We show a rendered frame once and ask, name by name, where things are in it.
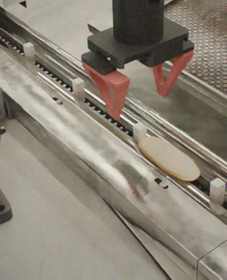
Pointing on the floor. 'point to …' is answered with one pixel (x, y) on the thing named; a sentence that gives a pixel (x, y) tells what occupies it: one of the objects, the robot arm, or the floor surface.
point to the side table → (60, 220)
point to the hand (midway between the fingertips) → (138, 100)
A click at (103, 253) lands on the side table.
